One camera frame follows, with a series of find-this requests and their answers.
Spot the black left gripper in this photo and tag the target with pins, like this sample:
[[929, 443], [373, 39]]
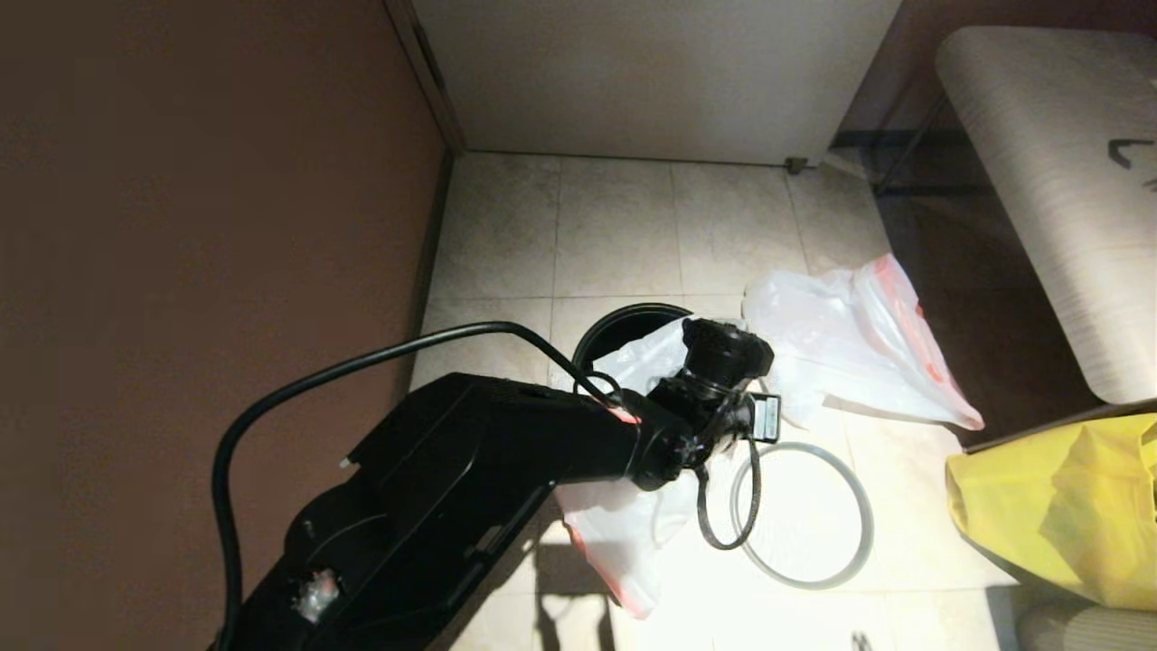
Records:
[[714, 420]]

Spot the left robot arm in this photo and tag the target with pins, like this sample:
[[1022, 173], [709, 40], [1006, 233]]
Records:
[[452, 470]]

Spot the black trash bin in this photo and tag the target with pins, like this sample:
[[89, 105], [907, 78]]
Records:
[[619, 327]]

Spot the yellow plastic bag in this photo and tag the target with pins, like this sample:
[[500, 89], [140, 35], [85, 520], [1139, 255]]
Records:
[[1039, 506]]

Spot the small black door stop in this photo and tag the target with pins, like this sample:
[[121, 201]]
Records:
[[795, 165]]

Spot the white door panel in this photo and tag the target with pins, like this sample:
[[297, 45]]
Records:
[[651, 81]]

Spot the beige wood-grain table top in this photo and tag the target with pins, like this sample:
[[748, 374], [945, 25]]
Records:
[[1058, 181]]

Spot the black metal table frame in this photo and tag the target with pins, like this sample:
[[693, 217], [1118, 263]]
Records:
[[915, 143]]

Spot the dark door frame post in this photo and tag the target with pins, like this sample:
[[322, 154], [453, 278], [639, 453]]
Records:
[[425, 54]]

